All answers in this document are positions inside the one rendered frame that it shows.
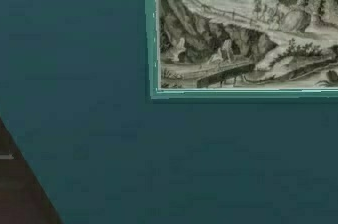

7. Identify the teal framed landscape picture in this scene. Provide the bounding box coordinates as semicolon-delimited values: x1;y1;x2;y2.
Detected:
144;0;338;100

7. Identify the dark brown wooden cabinet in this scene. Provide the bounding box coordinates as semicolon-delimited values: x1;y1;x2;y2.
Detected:
0;79;65;224

